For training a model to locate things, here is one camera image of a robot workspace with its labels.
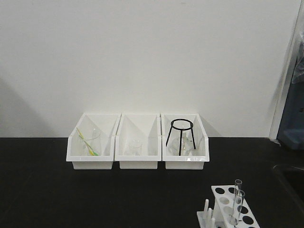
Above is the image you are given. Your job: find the clear glass test tube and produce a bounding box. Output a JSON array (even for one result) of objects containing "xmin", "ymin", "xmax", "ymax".
[
  {"xmin": 229, "ymin": 188, "xmax": 245, "ymax": 227},
  {"xmin": 234, "ymin": 179, "xmax": 243, "ymax": 213}
]

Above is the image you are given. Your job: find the white test tube rack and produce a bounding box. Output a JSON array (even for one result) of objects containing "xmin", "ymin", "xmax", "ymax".
[{"xmin": 197, "ymin": 185, "xmax": 259, "ymax": 228}]

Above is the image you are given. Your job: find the white middle storage bin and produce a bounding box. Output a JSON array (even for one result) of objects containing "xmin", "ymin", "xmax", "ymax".
[{"xmin": 114, "ymin": 114, "xmax": 162, "ymax": 170}]

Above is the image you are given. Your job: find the white storage bin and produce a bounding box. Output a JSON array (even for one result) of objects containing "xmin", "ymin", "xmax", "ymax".
[
  {"xmin": 66, "ymin": 113, "xmax": 121, "ymax": 170},
  {"xmin": 160, "ymin": 113, "xmax": 209, "ymax": 170},
  {"xmin": 114, "ymin": 114, "xmax": 162, "ymax": 170}
]

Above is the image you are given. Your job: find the small glass beaker middle bin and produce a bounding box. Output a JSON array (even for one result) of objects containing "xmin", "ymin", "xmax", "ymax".
[{"xmin": 129, "ymin": 140, "xmax": 142, "ymax": 156}]

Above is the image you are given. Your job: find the glassware in right bin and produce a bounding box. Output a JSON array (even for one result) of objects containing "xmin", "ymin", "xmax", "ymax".
[{"xmin": 168, "ymin": 132, "xmax": 194, "ymax": 156}]

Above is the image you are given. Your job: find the white right storage bin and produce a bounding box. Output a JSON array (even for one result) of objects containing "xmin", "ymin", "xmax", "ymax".
[{"xmin": 160, "ymin": 113, "xmax": 209, "ymax": 170}]

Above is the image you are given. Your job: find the glass beaker in left bin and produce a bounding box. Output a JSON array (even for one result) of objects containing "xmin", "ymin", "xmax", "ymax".
[{"xmin": 80, "ymin": 128, "xmax": 102, "ymax": 156}]

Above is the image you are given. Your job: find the white left storage bin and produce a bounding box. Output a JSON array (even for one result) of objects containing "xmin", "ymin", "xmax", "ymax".
[{"xmin": 66, "ymin": 113, "xmax": 121, "ymax": 170}]

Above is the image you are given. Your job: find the blue grey equipment at right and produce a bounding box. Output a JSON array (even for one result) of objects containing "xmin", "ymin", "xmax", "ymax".
[{"xmin": 277, "ymin": 34, "xmax": 304, "ymax": 150}]

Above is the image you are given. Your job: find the black wire tripod stand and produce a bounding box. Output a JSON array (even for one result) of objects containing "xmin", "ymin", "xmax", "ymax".
[{"xmin": 165, "ymin": 118, "xmax": 196, "ymax": 150}]

